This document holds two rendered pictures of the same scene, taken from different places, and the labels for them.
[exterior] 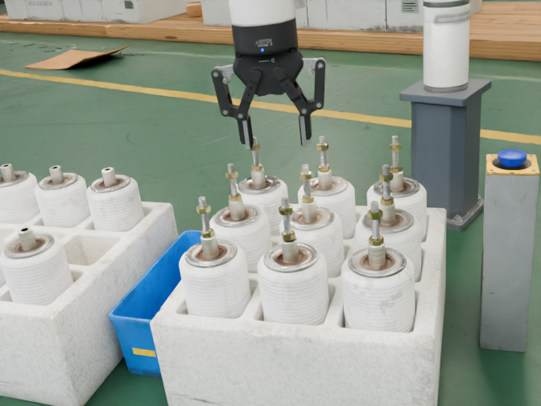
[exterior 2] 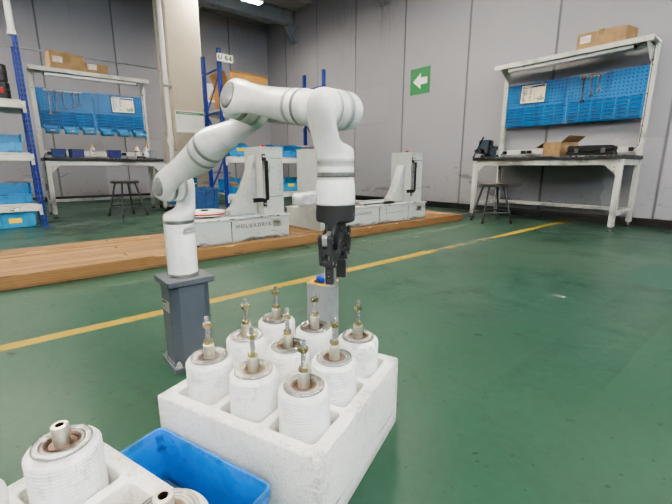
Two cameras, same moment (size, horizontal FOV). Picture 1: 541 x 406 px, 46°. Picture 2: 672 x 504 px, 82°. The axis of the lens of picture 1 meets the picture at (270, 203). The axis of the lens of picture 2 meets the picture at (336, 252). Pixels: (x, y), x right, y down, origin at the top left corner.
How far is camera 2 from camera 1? 0.96 m
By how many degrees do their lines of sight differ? 77
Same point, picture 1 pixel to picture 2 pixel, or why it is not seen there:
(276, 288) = (352, 374)
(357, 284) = (371, 346)
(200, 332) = (341, 436)
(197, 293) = (323, 413)
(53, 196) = not seen: outside the picture
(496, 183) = (329, 290)
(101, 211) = (85, 473)
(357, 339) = (383, 374)
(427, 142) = (190, 312)
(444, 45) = (191, 246)
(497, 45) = (25, 277)
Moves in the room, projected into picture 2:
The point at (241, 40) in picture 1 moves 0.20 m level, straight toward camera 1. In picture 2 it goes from (346, 214) to (459, 216)
